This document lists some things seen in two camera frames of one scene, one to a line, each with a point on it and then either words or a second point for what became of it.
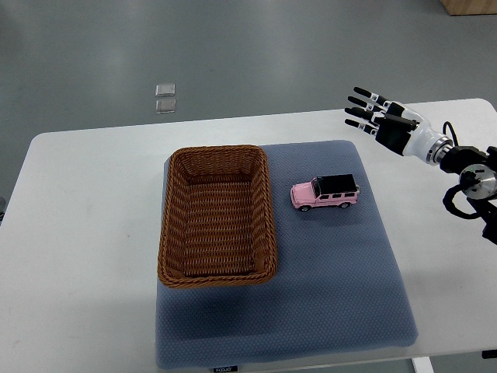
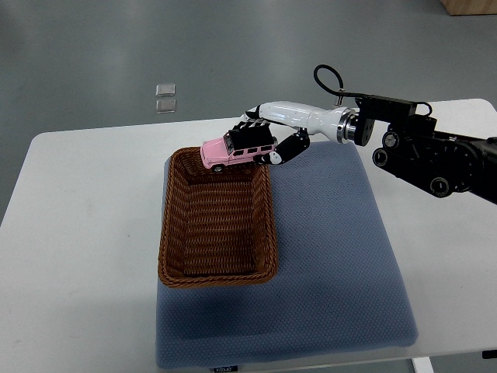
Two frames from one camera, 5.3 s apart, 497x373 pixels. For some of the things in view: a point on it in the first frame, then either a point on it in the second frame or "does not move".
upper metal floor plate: (166, 89) does not move
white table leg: (422, 364) does not move
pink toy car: (340, 190) → (217, 152)
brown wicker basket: (217, 225) does not move
